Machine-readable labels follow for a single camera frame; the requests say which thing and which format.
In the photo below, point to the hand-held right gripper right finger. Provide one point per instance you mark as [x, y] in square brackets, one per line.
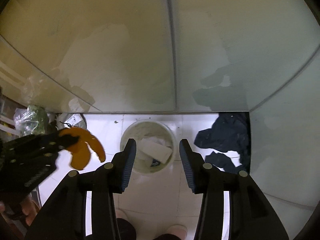
[187, 166]

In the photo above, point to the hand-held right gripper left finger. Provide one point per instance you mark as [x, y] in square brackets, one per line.
[128, 165]

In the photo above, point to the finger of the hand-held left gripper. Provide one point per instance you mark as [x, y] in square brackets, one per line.
[68, 143]
[58, 136]

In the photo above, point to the orange peel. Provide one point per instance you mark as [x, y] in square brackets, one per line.
[80, 156]

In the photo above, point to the white tissue paper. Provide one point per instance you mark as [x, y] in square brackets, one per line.
[157, 151]

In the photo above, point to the white plastic bucket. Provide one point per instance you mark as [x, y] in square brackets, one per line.
[155, 128]

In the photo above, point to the person's left hand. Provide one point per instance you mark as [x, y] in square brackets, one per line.
[29, 212]

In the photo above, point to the grey plastic package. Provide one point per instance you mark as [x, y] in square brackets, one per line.
[75, 121]

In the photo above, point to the green plastic bag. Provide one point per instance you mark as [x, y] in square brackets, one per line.
[32, 121]

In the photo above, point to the dark cloth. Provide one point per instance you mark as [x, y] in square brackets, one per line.
[225, 135]

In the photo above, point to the person's left foot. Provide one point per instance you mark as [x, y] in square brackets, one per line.
[125, 226]

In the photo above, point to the person's foot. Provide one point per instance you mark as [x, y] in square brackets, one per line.
[175, 231]
[125, 226]

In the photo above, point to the person's right foot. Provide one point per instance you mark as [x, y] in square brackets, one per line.
[175, 231]

